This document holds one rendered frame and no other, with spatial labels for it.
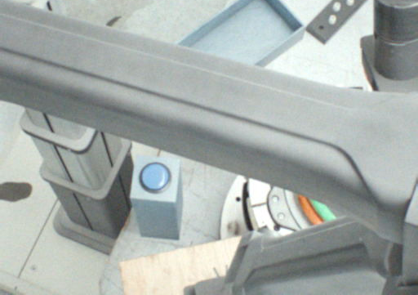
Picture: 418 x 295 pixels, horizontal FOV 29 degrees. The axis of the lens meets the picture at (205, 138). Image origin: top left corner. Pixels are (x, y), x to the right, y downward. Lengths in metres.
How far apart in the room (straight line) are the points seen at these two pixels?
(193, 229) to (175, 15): 1.17
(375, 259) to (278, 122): 0.14
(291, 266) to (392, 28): 0.30
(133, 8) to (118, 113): 2.13
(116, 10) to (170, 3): 0.17
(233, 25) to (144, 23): 1.19
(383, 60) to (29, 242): 1.33
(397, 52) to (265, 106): 0.48
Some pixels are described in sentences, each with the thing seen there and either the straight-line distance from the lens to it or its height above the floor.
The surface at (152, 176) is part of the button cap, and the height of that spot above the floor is 1.04.
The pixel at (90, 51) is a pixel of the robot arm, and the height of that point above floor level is 1.82.
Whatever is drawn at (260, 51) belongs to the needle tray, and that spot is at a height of 1.02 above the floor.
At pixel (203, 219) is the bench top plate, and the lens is 1.47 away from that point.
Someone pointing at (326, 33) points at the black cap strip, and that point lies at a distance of 1.61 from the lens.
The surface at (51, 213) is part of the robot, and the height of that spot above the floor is 0.26.
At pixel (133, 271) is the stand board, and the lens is 1.17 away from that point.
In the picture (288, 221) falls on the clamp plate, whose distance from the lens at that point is 1.15.
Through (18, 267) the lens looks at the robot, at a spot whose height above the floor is 0.26.
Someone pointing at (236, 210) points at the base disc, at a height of 0.80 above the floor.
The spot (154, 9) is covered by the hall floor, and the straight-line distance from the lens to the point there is 2.54.
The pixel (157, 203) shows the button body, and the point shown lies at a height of 1.01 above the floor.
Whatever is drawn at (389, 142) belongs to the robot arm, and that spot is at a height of 1.86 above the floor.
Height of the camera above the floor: 2.21
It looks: 70 degrees down
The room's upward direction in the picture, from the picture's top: 1 degrees clockwise
